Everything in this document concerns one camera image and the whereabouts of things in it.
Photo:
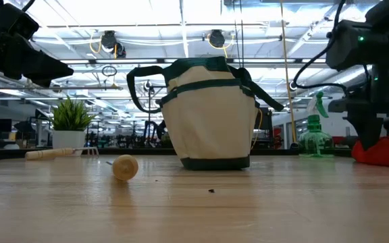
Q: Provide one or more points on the artificial plant in white pot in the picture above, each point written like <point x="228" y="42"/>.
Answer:
<point x="69" y="138"/>

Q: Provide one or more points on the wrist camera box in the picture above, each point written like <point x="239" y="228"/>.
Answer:
<point x="350" y="44"/>
<point x="15" y="22"/>

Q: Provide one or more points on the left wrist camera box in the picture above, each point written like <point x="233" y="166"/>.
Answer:
<point x="15" y="22"/>

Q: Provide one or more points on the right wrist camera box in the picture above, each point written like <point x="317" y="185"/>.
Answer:
<point x="350" y="44"/>

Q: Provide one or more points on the hanging black hoop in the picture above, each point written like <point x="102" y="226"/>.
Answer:
<point x="109" y="66"/>

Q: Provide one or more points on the black aluminium table frame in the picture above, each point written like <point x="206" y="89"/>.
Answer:
<point x="147" y="152"/>

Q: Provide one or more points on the cream canvas gardening bag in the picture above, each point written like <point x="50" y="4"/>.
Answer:
<point x="211" y="125"/>

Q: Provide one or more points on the red gardening gloves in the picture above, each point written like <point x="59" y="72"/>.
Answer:
<point x="383" y="153"/>

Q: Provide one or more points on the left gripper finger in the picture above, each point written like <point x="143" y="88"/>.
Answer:
<point x="49" y="69"/>

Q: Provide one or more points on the green plastic spray bottle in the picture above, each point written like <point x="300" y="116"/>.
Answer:
<point x="314" y="138"/>

